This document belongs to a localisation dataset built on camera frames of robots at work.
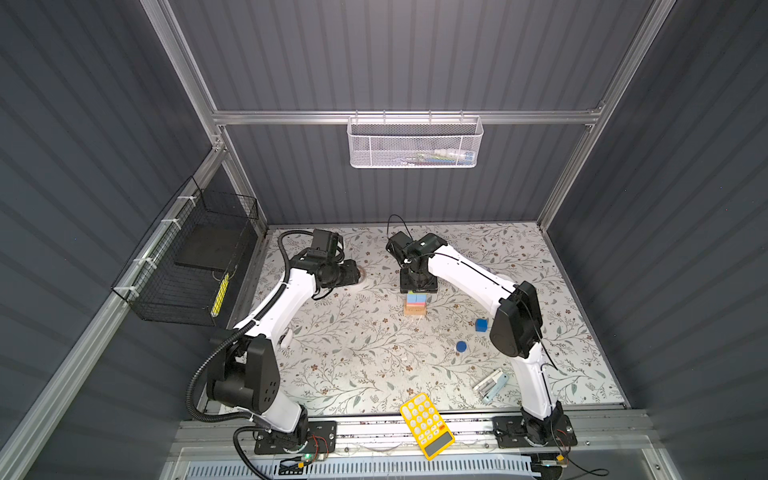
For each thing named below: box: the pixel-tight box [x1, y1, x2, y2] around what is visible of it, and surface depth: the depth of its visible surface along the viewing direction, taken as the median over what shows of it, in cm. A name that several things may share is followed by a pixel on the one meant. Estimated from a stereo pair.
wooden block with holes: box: [404, 306, 427, 315], surface depth 97 cm
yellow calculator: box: [400, 393, 456, 461], surface depth 75 cm
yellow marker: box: [210, 273, 230, 318], surface depth 69 cm
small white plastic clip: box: [281, 328, 294, 349], surface depth 91 cm
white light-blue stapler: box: [473, 368, 509, 404], surface depth 81 cm
